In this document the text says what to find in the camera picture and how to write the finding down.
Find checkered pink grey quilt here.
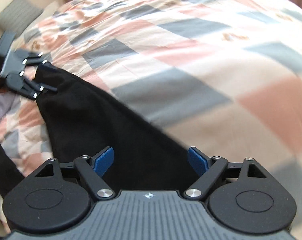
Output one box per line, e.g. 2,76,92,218
13,0,302,239

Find black trousers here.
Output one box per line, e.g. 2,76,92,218
0,65,198,196

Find grey square cushion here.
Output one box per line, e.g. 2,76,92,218
0,0,44,37

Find grey purple garment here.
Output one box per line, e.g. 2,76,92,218
0,92,18,121

